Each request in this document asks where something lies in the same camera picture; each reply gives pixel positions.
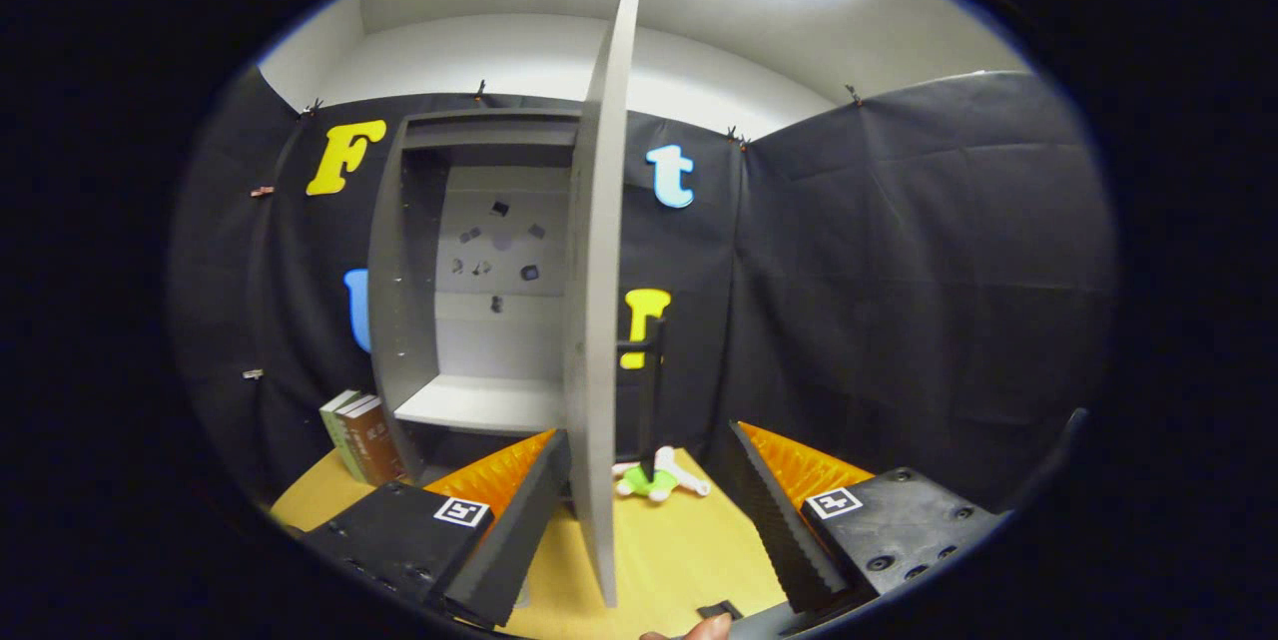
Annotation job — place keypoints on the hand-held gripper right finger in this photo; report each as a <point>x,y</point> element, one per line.
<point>784,530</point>

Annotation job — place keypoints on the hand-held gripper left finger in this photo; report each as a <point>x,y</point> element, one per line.
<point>519,530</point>

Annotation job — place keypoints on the beige cabinet door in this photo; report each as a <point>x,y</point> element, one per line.
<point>599,370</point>

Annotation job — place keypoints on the small black block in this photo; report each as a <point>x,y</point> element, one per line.
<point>720,610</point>

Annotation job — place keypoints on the green and white plush toy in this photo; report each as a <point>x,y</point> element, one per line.
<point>659,485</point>

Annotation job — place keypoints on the brown book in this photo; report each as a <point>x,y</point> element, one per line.
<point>379,450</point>
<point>351,417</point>

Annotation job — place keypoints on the grey cabinet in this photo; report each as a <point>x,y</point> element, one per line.
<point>404,320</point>

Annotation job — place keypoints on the black backdrop cloth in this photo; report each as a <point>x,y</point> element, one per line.
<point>899,271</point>

